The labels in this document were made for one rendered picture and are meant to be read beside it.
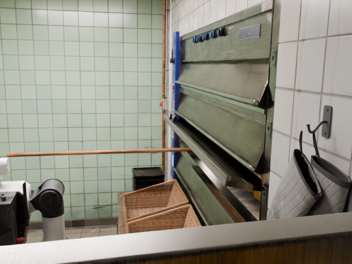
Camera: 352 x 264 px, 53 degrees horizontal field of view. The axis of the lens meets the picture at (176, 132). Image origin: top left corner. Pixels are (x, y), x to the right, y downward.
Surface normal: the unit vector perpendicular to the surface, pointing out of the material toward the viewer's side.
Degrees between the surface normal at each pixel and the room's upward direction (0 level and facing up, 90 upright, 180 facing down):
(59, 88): 90
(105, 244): 0
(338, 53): 90
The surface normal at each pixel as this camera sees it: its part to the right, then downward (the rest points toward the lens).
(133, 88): 0.17, 0.18
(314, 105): -0.99, 0.01
